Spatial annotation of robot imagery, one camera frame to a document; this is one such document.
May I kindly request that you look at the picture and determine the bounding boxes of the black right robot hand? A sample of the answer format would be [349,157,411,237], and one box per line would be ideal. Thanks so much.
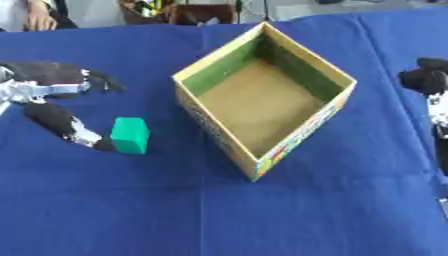
[397,57,448,97]

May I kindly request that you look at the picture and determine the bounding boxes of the brown bag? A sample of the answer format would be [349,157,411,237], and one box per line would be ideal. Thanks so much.
[119,0,238,26]

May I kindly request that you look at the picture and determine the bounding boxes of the black tripod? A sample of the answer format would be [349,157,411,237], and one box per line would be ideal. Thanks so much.
[232,0,277,24]

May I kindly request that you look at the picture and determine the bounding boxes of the green rectangular block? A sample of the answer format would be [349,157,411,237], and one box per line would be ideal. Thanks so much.
[108,116,153,155]

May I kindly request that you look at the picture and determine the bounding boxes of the tan cardboard box green inside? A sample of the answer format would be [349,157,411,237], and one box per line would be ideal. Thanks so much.
[171,21,359,183]

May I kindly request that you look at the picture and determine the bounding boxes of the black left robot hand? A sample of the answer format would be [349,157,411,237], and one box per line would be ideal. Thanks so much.
[0,60,128,153]

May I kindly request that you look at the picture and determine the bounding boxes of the person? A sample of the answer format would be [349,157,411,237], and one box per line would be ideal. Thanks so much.
[0,0,79,33]

